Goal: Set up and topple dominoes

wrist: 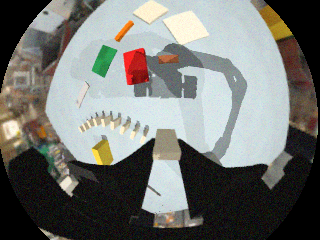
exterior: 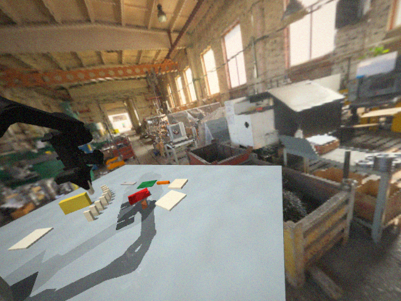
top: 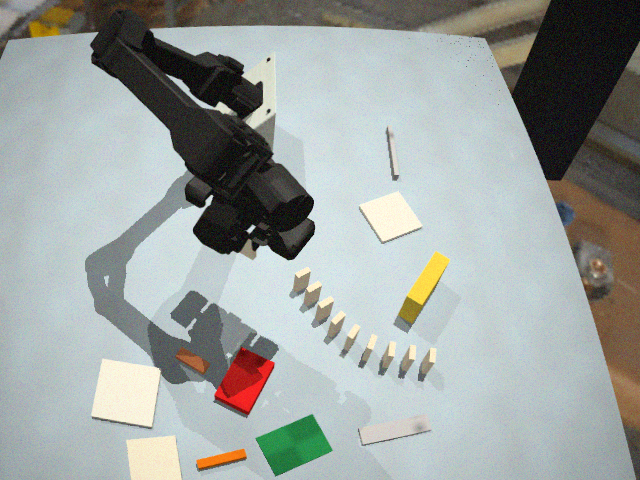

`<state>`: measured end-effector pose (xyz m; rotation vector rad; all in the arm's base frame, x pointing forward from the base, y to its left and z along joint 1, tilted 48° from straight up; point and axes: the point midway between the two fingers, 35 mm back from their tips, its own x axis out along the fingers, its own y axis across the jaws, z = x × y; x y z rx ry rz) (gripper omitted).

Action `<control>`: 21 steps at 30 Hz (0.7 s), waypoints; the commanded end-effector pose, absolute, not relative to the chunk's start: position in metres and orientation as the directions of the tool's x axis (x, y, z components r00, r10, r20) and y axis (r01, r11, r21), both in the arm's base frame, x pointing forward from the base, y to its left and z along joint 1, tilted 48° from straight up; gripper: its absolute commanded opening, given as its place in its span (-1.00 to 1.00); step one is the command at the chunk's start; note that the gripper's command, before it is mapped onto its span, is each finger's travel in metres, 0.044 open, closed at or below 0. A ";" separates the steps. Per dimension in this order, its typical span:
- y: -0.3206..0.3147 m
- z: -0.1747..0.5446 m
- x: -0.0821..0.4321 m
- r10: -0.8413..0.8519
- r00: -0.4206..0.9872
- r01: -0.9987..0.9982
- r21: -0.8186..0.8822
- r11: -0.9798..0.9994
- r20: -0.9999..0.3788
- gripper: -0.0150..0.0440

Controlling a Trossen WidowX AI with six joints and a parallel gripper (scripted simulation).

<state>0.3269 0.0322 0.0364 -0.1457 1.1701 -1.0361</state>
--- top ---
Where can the red rectangular block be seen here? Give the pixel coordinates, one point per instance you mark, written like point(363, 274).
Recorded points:
point(244, 381)

